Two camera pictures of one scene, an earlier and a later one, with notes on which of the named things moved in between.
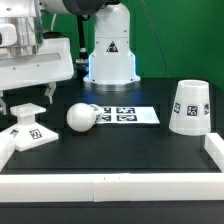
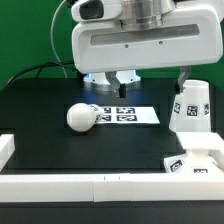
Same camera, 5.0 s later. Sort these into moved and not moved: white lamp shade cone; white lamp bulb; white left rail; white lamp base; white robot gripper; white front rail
Moved: white lamp base; white robot gripper
Not moved: white front rail; white lamp shade cone; white lamp bulb; white left rail
